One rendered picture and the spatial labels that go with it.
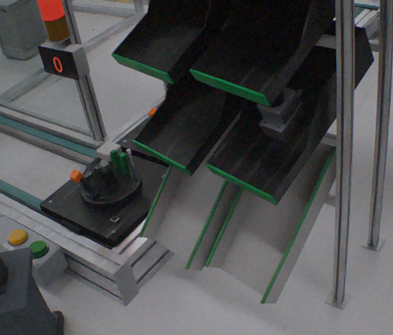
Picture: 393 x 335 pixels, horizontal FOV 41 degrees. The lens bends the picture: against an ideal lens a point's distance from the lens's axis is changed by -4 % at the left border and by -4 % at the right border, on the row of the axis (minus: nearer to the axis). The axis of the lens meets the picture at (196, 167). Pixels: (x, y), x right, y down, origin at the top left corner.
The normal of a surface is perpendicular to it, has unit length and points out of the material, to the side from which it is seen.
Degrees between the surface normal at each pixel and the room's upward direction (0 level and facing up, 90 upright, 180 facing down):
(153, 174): 0
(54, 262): 90
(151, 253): 90
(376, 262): 0
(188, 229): 45
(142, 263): 90
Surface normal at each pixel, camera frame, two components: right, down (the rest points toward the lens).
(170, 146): -0.43, -0.51
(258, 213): -0.61, -0.21
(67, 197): -0.14, -0.79
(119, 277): 0.80, 0.26
